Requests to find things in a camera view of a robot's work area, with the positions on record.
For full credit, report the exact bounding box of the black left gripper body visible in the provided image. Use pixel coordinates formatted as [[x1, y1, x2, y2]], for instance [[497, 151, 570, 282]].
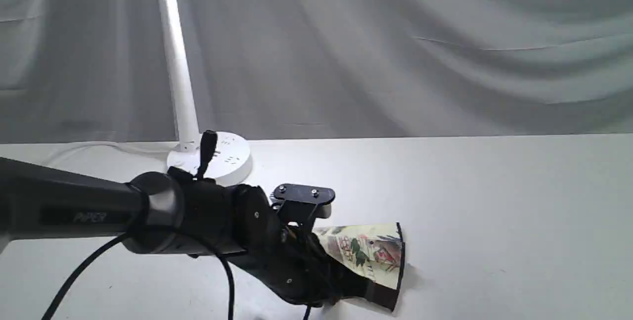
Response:
[[228, 184, 341, 307]]

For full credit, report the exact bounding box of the painted paper folding fan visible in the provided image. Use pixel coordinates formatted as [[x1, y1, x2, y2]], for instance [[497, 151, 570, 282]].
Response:
[[314, 222, 406, 312]]

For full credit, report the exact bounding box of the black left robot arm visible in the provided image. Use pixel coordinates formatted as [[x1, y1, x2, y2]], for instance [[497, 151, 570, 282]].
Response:
[[0, 158, 342, 306]]

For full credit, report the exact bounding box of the white desk lamp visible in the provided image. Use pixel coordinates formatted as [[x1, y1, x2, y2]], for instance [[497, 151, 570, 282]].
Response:
[[158, 0, 253, 185]]

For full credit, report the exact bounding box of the grey backdrop curtain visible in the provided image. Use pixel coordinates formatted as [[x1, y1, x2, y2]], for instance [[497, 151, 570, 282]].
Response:
[[1, 0, 633, 143]]

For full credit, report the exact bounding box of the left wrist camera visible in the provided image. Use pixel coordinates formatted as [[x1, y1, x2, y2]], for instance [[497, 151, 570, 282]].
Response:
[[269, 184, 335, 230]]

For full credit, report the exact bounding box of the white power strip cable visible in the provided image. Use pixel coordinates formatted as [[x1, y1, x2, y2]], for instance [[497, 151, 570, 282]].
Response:
[[30, 141, 174, 162]]

